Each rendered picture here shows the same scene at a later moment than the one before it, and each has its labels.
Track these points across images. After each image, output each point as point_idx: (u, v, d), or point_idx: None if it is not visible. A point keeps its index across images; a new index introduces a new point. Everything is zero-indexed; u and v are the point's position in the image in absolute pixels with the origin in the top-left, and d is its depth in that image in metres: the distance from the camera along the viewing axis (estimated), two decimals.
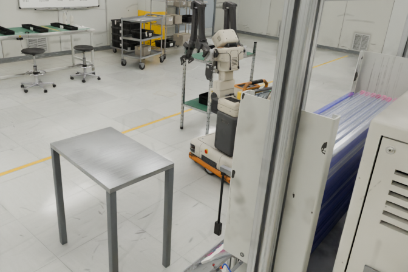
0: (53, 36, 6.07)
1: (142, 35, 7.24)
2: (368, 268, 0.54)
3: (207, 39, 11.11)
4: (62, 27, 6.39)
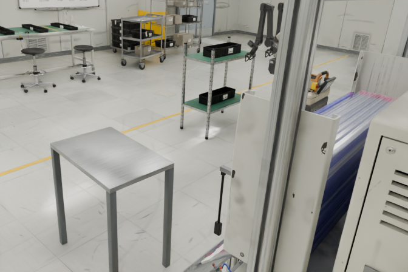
0: (53, 36, 6.07)
1: (142, 35, 7.24)
2: (368, 268, 0.54)
3: (207, 39, 11.11)
4: (62, 27, 6.39)
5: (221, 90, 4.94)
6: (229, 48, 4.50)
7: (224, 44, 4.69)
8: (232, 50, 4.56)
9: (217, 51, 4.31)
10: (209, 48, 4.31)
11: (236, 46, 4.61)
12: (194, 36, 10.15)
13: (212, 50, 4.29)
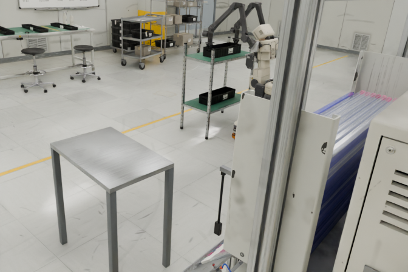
0: (53, 36, 6.07)
1: (142, 35, 7.24)
2: (368, 268, 0.54)
3: (207, 39, 11.11)
4: (62, 27, 6.39)
5: (221, 90, 4.94)
6: (229, 48, 4.50)
7: (224, 44, 4.69)
8: (232, 50, 4.56)
9: (217, 51, 4.31)
10: (209, 48, 4.31)
11: (236, 46, 4.61)
12: (194, 36, 10.15)
13: (212, 50, 4.29)
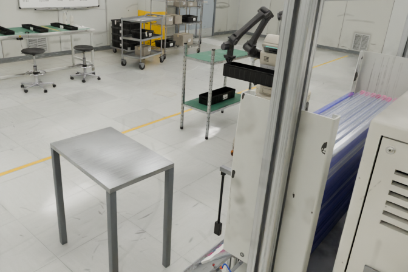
0: (53, 36, 6.07)
1: (142, 35, 7.24)
2: (368, 268, 0.54)
3: (207, 39, 11.11)
4: (62, 27, 6.39)
5: (221, 90, 4.94)
6: (257, 70, 3.32)
7: (235, 68, 3.25)
8: None
9: None
10: None
11: (243, 65, 3.40)
12: (194, 36, 10.15)
13: None
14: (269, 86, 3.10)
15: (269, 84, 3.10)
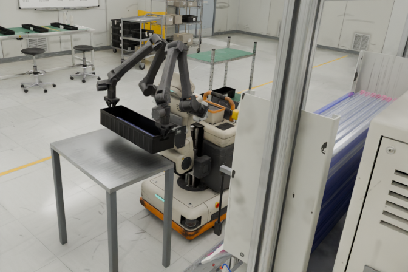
0: (53, 36, 6.07)
1: (142, 35, 7.24)
2: (368, 268, 0.54)
3: (207, 39, 11.11)
4: (62, 27, 6.39)
5: (221, 90, 4.94)
6: (144, 119, 2.45)
7: (110, 118, 2.40)
8: (138, 121, 2.49)
9: None
10: (164, 135, 2.18)
11: (130, 112, 2.53)
12: (194, 36, 10.15)
13: (169, 136, 2.22)
14: (142, 147, 2.21)
15: (142, 144, 2.21)
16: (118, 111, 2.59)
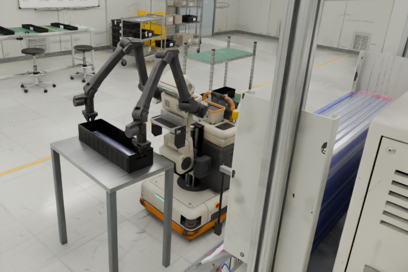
0: (53, 36, 6.07)
1: (142, 35, 7.24)
2: (368, 268, 0.54)
3: (207, 39, 11.11)
4: (62, 27, 6.39)
5: (221, 90, 4.94)
6: (122, 135, 2.36)
7: (88, 133, 2.32)
8: (118, 136, 2.40)
9: None
10: (141, 153, 2.09)
11: (110, 125, 2.44)
12: (194, 36, 10.15)
13: (147, 153, 2.13)
14: (119, 166, 2.13)
15: (119, 163, 2.12)
16: (97, 125, 2.50)
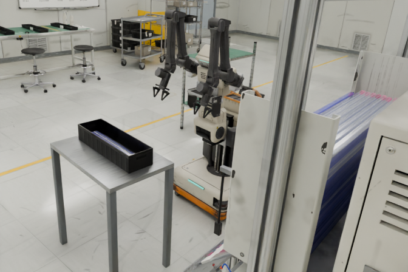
0: (53, 36, 6.07)
1: (142, 35, 7.24)
2: (368, 268, 0.54)
3: (207, 39, 11.11)
4: (62, 27, 6.39)
5: None
6: (122, 135, 2.36)
7: (88, 133, 2.32)
8: (118, 136, 2.40)
9: None
10: (141, 153, 2.09)
11: (110, 125, 2.44)
12: (194, 36, 10.15)
13: (147, 153, 2.13)
14: (119, 166, 2.13)
15: (118, 163, 2.12)
16: (97, 125, 2.50)
